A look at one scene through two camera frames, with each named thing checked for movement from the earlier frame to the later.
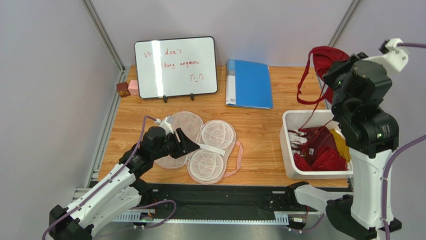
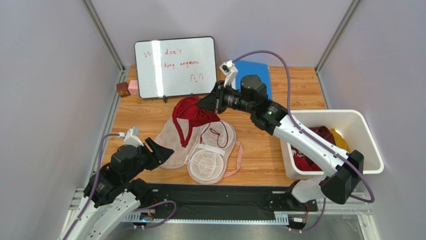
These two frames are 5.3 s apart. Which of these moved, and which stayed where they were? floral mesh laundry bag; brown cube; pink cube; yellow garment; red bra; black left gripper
Moved: black left gripper; red bra
Stayed: floral mesh laundry bag; yellow garment; pink cube; brown cube
